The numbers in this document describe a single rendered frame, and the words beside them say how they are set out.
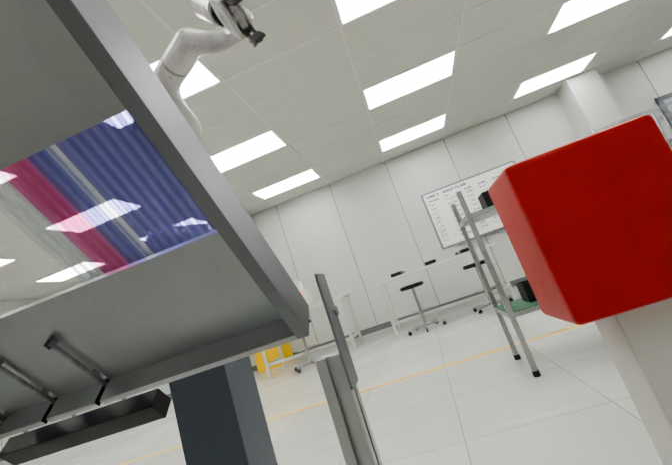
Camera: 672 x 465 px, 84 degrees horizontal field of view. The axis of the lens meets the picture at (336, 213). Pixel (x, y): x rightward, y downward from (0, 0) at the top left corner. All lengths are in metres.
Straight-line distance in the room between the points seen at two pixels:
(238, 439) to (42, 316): 0.69
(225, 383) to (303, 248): 6.45
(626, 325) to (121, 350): 0.68
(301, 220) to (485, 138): 3.89
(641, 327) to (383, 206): 6.98
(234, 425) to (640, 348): 1.01
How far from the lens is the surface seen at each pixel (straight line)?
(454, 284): 7.22
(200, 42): 1.29
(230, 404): 1.22
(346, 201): 7.47
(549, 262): 0.40
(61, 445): 0.96
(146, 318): 0.67
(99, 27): 0.43
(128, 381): 0.77
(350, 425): 0.61
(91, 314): 0.69
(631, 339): 0.45
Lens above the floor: 0.71
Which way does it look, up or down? 13 degrees up
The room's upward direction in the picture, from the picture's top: 19 degrees counter-clockwise
